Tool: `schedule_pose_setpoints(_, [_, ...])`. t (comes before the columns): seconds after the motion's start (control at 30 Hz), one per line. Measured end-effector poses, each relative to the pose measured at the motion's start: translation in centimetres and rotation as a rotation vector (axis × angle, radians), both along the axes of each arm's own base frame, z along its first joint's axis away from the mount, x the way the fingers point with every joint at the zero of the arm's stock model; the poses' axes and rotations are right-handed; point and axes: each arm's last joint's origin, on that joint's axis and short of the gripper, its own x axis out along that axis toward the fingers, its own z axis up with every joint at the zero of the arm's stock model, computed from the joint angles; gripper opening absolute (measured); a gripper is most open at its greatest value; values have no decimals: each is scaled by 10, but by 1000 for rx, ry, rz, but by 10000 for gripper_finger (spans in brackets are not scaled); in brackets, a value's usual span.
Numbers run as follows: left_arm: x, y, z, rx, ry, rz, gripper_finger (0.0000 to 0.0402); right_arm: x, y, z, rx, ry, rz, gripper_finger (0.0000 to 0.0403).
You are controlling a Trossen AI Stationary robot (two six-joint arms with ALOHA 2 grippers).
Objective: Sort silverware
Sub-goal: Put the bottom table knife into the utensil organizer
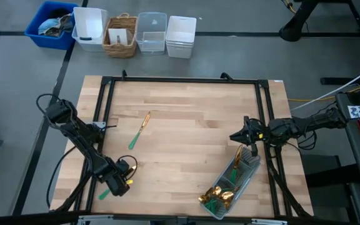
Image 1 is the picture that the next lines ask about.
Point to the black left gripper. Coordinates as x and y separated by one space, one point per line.
116 173

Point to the blue plastic bin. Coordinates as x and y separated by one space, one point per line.
31 29

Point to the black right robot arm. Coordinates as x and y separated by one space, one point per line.
320 120

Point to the white box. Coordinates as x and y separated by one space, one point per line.
124 35

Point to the white plastic bin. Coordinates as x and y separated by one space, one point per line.
89 25
180 31

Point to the black rig crossbar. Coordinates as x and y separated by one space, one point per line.
27 217

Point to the black aluminium table frame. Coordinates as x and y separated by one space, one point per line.
167 79

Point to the black desk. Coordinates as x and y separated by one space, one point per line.
355 147

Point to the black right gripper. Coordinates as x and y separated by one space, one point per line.
258 134

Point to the black stand foot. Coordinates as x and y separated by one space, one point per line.
292 31

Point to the grey plastic cutlery bin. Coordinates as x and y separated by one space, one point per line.
248 170

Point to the wicker basket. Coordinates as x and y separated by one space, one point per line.
119 51

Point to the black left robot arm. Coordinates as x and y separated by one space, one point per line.
83 140

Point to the pile of clothes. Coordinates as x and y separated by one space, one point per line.
53 26

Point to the black frame post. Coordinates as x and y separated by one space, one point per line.
227 76
123 75

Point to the clear plastic bin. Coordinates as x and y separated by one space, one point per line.
151 47

